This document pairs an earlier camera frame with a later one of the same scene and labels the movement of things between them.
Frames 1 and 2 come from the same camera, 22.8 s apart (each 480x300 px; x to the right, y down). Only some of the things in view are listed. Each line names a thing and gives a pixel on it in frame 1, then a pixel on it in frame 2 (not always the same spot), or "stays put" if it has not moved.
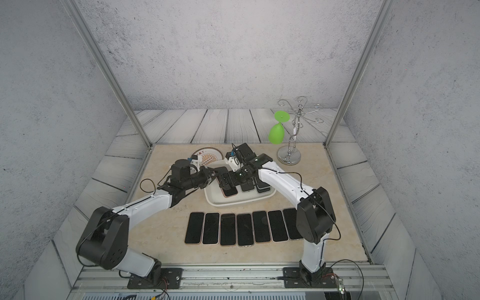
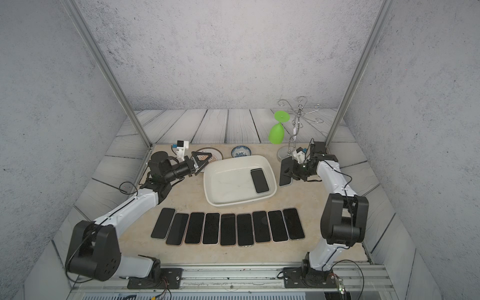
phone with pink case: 261,227 stays put
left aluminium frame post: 107,71 stays put
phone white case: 247,187 -> 162,227
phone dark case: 210,231 stays put
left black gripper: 204,172 -> 189,166
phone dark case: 277,226 stays put
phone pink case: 193,235 stays put
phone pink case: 244,230 stays put
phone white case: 230,192 -> 176,234
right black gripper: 232,174 -> 295,165
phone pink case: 227,230 stays put
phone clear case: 290,215 stays put
